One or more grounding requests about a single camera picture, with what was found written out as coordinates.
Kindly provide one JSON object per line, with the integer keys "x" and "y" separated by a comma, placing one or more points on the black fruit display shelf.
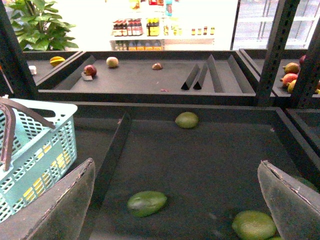
{"x": 209, "y": 173}

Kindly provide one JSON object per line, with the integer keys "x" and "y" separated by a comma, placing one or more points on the green lime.
{"x": 187, "y": 120}
{"x": 253, "y": 225}

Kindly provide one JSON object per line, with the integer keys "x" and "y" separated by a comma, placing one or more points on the light blue plastic basket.
{"x": 40, "y": 155}

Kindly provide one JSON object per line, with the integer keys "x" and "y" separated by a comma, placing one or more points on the shelf of bottles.
{"x": 157, "y": 25}

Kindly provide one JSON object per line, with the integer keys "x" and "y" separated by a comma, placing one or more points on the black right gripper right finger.
{"x": 294, "y": 207}

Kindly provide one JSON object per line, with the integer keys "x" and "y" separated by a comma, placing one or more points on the green mango front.
{"x": 146, "y": 203}

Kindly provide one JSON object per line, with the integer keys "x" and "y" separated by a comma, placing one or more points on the green lime front right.
{"x": 253, "y": 225}

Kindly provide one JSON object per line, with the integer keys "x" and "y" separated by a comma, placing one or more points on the brown basket handle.
{"x": 7, "y": 106}

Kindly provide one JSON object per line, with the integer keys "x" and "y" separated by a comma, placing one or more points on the green lime back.
{"x": 187, "y": 120}

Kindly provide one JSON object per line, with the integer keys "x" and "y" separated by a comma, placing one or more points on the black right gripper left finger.
{"x": 59, "y": 213}

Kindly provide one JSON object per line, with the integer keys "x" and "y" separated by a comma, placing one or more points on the green potted plant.
{"x": 39, "y": 26}

